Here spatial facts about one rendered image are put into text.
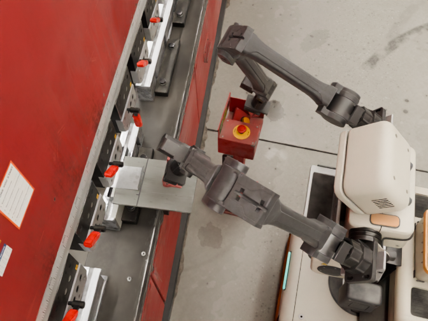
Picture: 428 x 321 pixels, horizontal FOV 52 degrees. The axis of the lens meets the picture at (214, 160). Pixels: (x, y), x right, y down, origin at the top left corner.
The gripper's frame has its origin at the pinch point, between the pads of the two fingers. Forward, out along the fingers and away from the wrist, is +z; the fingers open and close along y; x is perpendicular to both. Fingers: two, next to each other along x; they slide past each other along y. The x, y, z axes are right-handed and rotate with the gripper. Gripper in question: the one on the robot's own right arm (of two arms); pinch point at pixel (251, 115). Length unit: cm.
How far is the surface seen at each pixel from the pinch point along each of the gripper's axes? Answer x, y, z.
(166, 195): 55, 22, -16
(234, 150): 14.5, 1.5, 7.8
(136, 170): 49, 35, -13
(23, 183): 85, 47, -71
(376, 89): -99, -84, 57
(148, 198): 57, 27, -15
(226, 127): 8.8, 8.4, 2.1
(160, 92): 7.2, 39.1, -2.7
